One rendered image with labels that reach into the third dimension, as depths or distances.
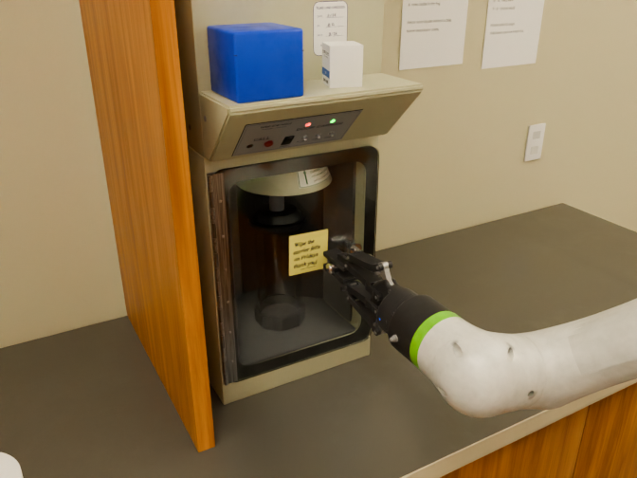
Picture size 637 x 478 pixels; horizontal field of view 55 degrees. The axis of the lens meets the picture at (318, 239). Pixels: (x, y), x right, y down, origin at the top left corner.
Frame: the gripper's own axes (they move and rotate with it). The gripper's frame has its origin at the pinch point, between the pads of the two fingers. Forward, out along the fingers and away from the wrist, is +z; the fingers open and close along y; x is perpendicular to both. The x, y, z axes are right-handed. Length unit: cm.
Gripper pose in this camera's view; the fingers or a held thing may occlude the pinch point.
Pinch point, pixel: (339, 265)
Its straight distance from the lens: 106.4
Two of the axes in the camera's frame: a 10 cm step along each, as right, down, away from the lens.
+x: -8.7, 2.1, -4.4
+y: -0.1, -9.1, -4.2
